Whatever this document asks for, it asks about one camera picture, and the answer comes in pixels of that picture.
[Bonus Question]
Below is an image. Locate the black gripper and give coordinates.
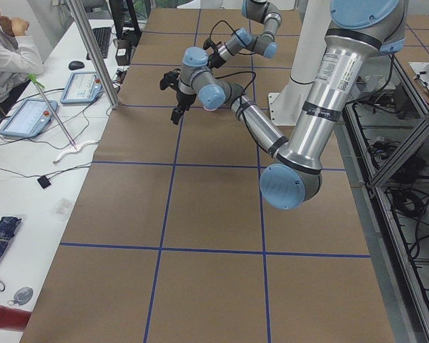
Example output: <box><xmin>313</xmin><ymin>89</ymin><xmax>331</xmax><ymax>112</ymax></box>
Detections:
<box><xmin>171</xmin><ymin>85</ymin><xmax>197</xmax><ymax>125</ymax></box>
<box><xmin>208</xmin><ymin>49</ymin><xmax>226</xmax><ymax>69</ymax></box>

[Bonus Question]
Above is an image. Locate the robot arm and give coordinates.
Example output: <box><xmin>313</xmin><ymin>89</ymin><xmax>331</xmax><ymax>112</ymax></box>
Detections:
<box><xmin>203</xmin><ymin>1</ymin><xmax>282</xmax><ymax>69</ymax></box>
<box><xmin>159</xmin><ymin>0</ymin><xmax>408</xmax><ymax>209</ymax></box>

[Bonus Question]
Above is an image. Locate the pink mesh pen holder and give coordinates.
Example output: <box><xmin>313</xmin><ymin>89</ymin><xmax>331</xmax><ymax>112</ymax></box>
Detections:
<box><xmin>203</xmin><ymin>105</ymin><xmax>219</xmax><ymax>111</ymax></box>

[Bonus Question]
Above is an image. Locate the black cardboard box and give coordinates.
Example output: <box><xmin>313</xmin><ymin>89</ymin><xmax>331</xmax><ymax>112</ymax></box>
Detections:
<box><xmin>115</xmin><ymin>39</ymin><xmax>132</xmax><ymax>66</ymax></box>

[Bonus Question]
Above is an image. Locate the far teach pendant tablet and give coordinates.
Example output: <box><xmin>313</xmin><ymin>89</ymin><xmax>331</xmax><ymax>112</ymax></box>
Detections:
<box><xmin>60</xmin><ymin>72</ymin><xmax>103</xmax><ymax>105</ymax></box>

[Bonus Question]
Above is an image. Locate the teach pendant tablet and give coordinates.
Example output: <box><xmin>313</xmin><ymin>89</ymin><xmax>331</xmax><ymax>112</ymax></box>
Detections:
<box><xmin>0</xmin><ymin>99</ymin><xmax>52</xmax><ymax>138</ymax></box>
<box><xmin>60</xmin><ymin>72</ymin><xmax>103</xmax><ymax>105</ymax></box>

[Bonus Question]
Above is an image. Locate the black keyboard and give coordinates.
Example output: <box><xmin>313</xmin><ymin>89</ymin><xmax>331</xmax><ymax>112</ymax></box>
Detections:
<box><xmin>92</xmin><ymin>26</ymin><xmax>112</xmax><ymax>59</ymax></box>

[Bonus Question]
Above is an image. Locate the black computer mouse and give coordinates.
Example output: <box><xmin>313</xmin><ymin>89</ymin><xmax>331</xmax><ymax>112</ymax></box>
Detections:
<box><xmin>68</xmin><ymin>60</ymin><xmax>85</xmax><ymax>71</ymax></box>

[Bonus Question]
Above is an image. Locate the near teach pendant tablet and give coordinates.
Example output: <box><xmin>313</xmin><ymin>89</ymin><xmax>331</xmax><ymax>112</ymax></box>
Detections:
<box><xmin>0</xmin><ymin>99</ymin><xmax>52</xmax><ymax>138</ymax></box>

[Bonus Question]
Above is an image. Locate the small black usb hub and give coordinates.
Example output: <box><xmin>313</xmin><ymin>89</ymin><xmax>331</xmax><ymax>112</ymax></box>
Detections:
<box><xmin>37</xmin><ymin>175</ymin><xmax>51</xmax><ymax>189</ymax></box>

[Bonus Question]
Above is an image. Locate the clear plastic bag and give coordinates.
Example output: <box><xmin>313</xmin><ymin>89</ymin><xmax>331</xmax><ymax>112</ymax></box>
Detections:
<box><xmin>51</xmin><ymin>197</ymin><xmax>74</xmax><ymax>222</ymax></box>

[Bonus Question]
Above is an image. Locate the seated person white shirt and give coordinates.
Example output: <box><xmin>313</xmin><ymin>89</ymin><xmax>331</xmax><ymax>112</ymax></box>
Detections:
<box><xmin>0</xmin><ymin>9</ymin><xmax>44</xmax><ymax>116</ymax></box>

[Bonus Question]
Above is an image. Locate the red cylinder bottle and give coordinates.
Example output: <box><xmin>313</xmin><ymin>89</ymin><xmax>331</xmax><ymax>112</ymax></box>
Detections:
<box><xmin>0</xmin><ymin>305</ymin><xmax>32</xmax><ymax>332</ymax></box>

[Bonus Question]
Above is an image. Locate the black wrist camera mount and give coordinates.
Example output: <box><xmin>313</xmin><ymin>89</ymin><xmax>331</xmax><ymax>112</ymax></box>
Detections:
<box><xmin>159</xmin><ymin>68</ymin><xmax>180</xmax><ymax>91</ymax></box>

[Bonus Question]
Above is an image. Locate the right robot cable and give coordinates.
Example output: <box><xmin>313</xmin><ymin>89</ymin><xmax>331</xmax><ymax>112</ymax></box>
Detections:
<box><xmin>209</xmin><ymin>19</ymin><xmax>258</xmax><ymax>58</ymax></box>

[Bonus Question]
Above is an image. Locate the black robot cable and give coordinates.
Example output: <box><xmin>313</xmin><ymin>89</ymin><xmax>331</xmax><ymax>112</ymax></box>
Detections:
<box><xmin>214</xmin><ymin>70</ymin><xmax>258</xmax><ymax>115</ymax></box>

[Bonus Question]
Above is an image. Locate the aluminium frame post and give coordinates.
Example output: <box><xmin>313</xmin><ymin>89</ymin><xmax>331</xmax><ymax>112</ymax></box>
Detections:
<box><xmin>66</xmin><ymin>0</ymin><xmax>119</xmax><ymax>109</ymax></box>

